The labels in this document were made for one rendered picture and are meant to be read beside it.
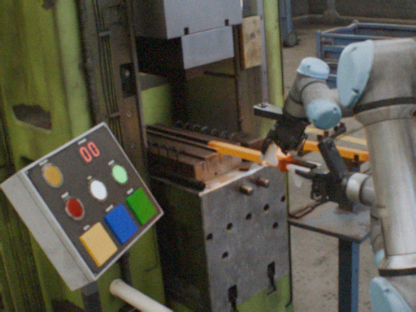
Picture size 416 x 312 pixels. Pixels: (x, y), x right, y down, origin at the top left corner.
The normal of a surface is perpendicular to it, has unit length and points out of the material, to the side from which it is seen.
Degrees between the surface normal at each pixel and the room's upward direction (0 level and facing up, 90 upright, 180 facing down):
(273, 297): 90
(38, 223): 90
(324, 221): 0
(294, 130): 90
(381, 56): 49
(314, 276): 0
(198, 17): 90
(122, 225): 60
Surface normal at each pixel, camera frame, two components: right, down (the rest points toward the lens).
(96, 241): 0.76, -0.42
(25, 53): -0.72, 0.27
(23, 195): -0.36, 0.35
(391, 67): 0.11, -0.11
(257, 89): 0.69, 0.19
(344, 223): -0.08, -0.94
